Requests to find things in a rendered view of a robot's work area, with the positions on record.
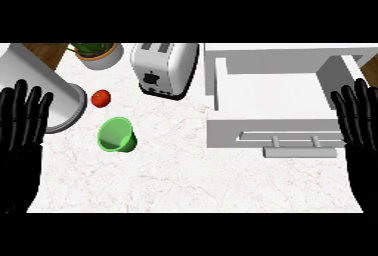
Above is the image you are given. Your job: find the potted green plant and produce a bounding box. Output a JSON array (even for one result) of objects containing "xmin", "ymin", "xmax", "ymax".
[{"xmin": 65, "ymin": 43, "xmax": 125, "ymax": 71}]

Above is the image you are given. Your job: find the white open drawer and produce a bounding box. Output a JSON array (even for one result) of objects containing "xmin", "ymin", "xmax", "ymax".
[{"xmin": 211, "ymin": 54, "xmax": 366, "ymax": 122}]

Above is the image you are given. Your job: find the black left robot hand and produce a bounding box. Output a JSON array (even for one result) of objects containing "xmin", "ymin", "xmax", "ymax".
[{"xmin": 0, "ymin": 79, "xmax": 54, "ymax": 214}]

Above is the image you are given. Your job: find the white cylindrical container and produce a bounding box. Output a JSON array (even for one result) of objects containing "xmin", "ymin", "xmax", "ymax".
[{"xmin": 0, "ymin": 43, "xmax": 88, "ymax": 135}]

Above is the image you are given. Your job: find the white drawer front with handle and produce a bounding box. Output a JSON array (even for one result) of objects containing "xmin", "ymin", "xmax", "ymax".
[{"xmin": 205, "ymin": 118, "xmax": 351, "ymax": 159}]

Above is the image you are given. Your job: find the red tomato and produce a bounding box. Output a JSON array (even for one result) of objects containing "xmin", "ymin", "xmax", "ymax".
[{"xmin": 90, "ymin": 89, "xmax": 112, "ymax": 109}]

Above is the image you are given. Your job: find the white cabinet body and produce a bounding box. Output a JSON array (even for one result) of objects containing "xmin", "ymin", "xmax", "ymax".
[{"xmin": 202, "ymin": 43, "xmax": 378, "ymax": 76}]

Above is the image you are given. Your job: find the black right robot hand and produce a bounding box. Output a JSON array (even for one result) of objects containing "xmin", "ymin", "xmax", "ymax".
[{"xmin": 329, "ymin": 78, "xmax": 378, "ymax": 214}]

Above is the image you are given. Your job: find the silver toaster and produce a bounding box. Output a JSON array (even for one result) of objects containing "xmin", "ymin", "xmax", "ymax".
[{"xmin": 128, "ymin": 43, "xmax": 202, "ymax": 102}]

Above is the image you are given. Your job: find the green plastic cup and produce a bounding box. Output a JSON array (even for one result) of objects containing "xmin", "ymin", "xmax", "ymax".
[{"xmin": 96, "ymin": 116, "xmax": 138, "ymax": 154}]

